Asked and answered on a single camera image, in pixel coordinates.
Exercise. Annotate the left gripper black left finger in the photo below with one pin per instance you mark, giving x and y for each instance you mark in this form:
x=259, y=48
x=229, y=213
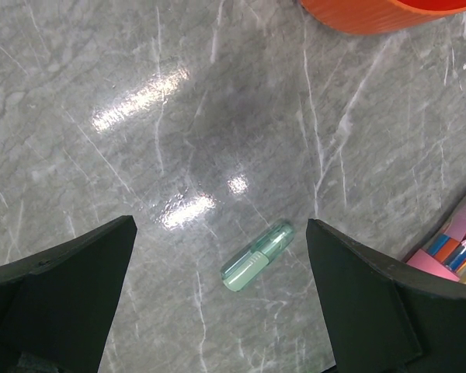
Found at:
x=59, y=304

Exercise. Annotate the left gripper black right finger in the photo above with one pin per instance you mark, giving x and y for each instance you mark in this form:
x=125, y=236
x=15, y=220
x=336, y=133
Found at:
x=381, y=314

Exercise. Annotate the mint green correction tube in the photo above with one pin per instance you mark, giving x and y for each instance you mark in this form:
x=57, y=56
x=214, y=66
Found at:
x=248, y=263

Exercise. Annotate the orange round organizer container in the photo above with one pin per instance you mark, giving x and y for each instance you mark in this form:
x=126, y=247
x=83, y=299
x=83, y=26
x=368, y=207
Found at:
x=367, y=17

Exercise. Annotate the clear pencil case pink cap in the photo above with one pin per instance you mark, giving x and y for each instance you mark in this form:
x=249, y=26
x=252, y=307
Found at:
x=444, y=255

